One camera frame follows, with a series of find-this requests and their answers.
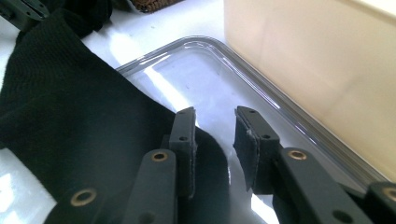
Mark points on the brown wicker basket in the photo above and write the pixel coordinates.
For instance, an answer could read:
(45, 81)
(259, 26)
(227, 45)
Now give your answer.
(152, 4)

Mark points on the black sock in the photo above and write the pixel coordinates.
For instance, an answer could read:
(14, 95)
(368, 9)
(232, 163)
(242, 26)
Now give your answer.
(77, 118)

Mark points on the clear plastic lid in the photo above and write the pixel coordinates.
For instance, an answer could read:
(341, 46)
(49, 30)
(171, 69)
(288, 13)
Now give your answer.
(211, 84)

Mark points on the cream divided storage box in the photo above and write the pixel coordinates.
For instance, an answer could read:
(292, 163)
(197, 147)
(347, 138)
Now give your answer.
(311, 68)

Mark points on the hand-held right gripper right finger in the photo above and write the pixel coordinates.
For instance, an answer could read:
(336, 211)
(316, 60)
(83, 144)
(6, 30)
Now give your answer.
(264, 155)

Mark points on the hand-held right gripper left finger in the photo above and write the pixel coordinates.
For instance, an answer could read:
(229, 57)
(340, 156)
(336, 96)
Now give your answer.
(183, 155)

